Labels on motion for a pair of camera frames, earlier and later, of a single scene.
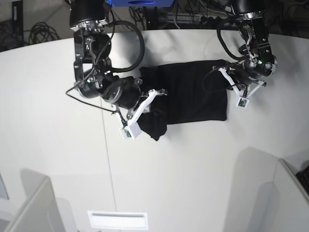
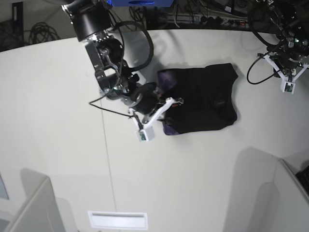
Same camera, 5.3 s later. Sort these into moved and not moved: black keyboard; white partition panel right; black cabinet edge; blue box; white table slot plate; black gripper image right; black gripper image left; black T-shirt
Moved: black gripper image right; black gripper image left; black T-shirt
Not moved: black keyboard; white table slot plate; white partition panel right; black cabinet edge; blue box
